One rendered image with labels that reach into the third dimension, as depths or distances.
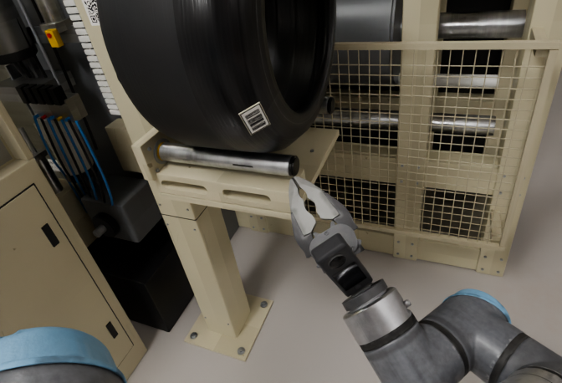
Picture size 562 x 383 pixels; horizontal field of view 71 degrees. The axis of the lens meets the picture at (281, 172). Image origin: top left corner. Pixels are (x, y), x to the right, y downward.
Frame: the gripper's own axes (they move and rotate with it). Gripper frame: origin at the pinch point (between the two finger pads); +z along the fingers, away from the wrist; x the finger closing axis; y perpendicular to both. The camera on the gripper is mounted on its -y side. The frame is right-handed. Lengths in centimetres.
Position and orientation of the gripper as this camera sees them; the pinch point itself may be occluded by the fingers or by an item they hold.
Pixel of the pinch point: (296, 183)
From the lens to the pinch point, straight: 61.8
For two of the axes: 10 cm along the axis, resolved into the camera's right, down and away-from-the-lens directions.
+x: 8.5, -5.3, -0.4
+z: -5.0, -8.2, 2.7
